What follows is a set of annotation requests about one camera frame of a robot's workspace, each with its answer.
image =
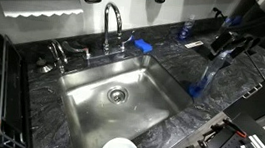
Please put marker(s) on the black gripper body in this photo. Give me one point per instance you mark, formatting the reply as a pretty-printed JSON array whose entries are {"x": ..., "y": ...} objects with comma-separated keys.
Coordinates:
[{"x": 231, "y": 41}]

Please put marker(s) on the large blue liquid soap bottle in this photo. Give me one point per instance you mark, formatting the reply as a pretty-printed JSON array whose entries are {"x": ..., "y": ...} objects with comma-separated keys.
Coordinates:
[{"x": 197, "y": 88}]

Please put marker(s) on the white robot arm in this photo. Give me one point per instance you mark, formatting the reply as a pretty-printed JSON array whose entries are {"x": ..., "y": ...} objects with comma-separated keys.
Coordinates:
[{"x": 242, "y": 30}]

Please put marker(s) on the small blue liquid bottle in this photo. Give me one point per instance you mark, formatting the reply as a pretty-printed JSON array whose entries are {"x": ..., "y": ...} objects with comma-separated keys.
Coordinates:
[{"x": 186, "y": 28}]

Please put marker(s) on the blue sponge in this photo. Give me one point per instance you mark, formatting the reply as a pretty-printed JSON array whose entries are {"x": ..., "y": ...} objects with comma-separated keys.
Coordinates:
[{"x": 143, "y": 46}]

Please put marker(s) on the stainless steel sink basin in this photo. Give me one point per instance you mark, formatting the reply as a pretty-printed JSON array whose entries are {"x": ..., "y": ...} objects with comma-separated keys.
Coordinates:
[{"x": 119, "y": 99}]

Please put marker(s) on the small chrome side faucet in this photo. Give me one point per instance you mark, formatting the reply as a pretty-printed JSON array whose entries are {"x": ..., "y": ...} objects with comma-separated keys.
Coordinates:
[{"x": 58, "y": 53}]

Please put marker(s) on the chrome sink hole cap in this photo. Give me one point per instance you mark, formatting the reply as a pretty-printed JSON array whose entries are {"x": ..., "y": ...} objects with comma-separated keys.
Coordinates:
[{"x": 43, "y": 66}]

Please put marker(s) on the black dish drying rack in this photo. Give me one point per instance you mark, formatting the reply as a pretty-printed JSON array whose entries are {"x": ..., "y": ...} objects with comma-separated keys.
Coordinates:
[{"x": 14, "y": 101}]

